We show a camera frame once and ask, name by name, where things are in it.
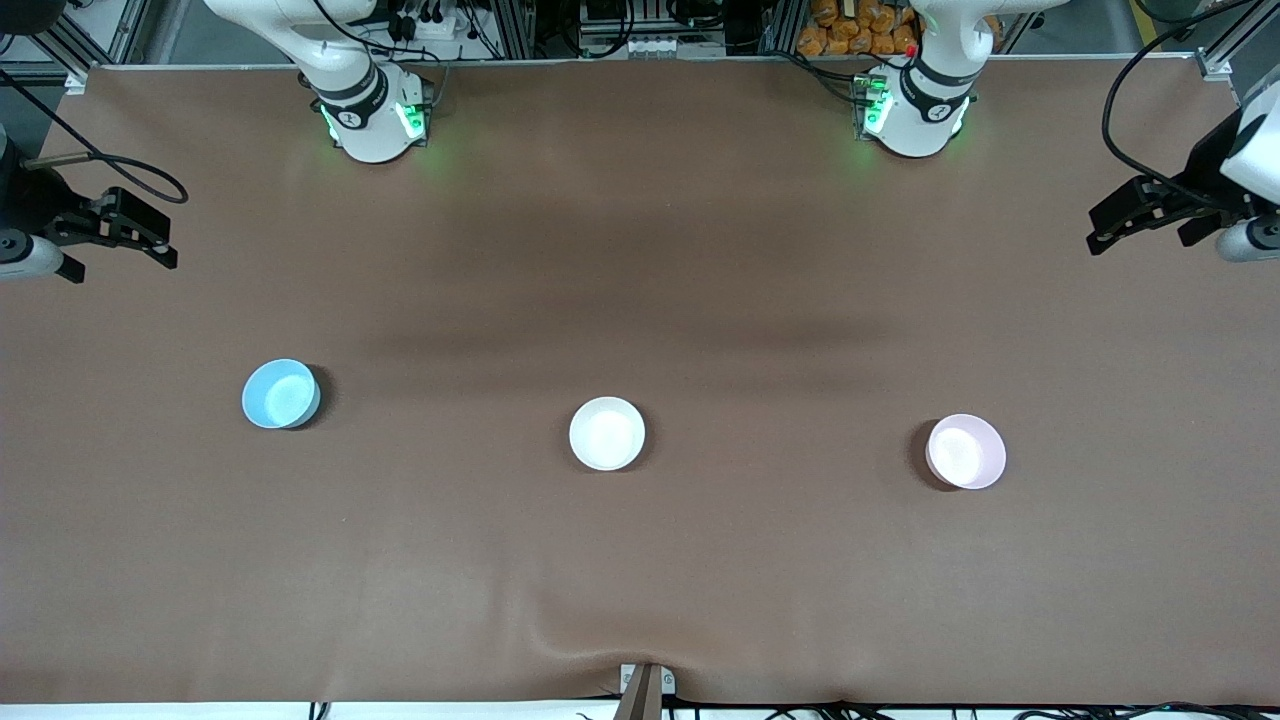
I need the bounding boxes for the blue bowl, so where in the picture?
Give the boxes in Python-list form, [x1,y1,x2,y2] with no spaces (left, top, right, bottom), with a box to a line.
[242,358,322,431]

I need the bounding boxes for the pink bowl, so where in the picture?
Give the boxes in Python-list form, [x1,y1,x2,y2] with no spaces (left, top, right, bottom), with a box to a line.
[925,413,1007,491]

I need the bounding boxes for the white bowl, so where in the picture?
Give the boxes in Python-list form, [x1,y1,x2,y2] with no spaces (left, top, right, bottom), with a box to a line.
[569,396,647,472]

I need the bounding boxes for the orange snack packets pile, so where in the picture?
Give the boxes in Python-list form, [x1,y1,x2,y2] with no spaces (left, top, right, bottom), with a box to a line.
[797,0,1001,58]

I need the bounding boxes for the white power strip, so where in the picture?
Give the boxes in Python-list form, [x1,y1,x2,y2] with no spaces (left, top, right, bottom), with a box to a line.
[385,0,471,41]

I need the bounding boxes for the brown table mat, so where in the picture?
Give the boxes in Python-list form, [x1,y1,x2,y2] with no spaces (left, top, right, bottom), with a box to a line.
[0,62,1280,706]

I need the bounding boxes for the brown angled bar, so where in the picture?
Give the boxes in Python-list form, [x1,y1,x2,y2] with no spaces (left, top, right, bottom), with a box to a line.
[612,665,663,720]

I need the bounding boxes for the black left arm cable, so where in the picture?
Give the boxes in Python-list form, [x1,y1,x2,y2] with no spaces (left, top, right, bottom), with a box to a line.
[1102,0,1263,198]

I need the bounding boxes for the aluminium frame rail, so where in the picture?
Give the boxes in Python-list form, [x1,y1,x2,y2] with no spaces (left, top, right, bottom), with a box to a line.
[0,0,151,96]
[1195,0,1280,81]

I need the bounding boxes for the grey metal bracket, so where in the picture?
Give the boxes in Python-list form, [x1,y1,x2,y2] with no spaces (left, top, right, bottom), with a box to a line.
[619,662,677,697]

